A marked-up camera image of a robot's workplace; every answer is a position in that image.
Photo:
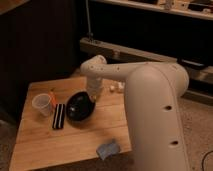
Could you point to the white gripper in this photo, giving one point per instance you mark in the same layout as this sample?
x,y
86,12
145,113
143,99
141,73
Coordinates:
x,y
94,87

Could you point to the black ceramic bowl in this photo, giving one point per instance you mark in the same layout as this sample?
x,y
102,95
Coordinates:
x,y
79,106

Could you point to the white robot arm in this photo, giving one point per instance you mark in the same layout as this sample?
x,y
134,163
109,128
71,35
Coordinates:
x,y
151,95

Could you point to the small white object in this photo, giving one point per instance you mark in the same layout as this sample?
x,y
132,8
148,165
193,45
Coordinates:
x,y
117,87

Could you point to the long wooden beam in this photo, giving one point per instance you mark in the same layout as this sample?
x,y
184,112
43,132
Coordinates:
x,y
127,54

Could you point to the orange carrot toy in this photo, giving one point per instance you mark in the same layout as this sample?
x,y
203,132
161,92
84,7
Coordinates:
x,y
53,98

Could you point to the black striped rectangular block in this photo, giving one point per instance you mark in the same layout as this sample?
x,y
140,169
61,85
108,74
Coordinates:
x,y
59,115

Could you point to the wooden table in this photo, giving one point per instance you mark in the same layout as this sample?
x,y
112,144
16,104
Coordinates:
x,y
38,145

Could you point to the metal pole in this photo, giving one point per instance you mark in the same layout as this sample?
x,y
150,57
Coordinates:
x,y
90,34

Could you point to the clear plastic cup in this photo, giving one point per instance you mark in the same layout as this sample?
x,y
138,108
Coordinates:
x,y
42,103

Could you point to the blue sponge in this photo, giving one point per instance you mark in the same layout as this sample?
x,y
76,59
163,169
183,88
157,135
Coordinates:
x,y
108,149

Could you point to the upper wooden shelf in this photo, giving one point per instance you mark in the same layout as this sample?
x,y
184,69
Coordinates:
x,y
156,8

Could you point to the black handle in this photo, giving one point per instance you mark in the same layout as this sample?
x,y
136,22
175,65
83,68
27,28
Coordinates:
x,y
190,64

